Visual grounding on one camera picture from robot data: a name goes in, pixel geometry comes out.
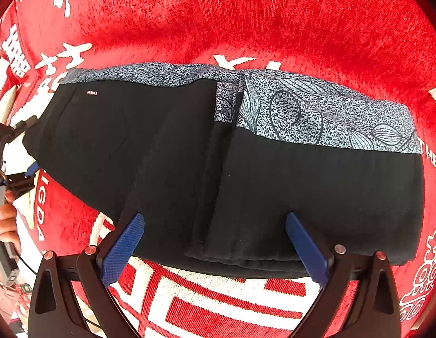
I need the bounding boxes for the black pants with patterned stripe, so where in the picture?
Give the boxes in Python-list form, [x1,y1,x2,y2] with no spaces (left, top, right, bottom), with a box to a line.
[23,63,426,279]

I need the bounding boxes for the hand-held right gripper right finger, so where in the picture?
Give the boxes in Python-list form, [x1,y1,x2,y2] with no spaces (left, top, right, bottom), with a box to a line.
[286,212,402,338]

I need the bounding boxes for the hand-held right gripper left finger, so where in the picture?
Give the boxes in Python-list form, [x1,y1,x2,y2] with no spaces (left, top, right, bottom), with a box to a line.
[28,212,145,338]

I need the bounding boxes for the person's left hand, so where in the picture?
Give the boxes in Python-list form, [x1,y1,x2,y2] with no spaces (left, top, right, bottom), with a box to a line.
[0,189,22,255]

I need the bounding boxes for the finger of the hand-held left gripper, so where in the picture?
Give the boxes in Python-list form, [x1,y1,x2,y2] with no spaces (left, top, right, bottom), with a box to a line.
[12,115,39,136]
[7,163,41,188]

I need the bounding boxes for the cream curved object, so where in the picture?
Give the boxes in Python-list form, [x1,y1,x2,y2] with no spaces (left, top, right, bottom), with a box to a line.
[0,86,18,124]

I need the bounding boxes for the red printed blanket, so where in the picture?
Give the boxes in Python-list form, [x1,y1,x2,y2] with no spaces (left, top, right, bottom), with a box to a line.
[0,0,436,338]

